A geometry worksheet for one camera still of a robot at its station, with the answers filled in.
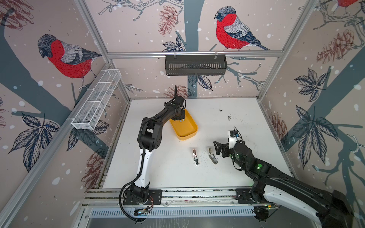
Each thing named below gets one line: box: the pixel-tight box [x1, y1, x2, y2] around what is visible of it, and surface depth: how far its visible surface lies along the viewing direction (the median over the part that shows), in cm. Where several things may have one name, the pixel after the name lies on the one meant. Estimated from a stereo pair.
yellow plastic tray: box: [169, 108, 198, 141], surface depth 100 cm
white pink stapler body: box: [192, 148, 201, 167], surface depth 87 cm
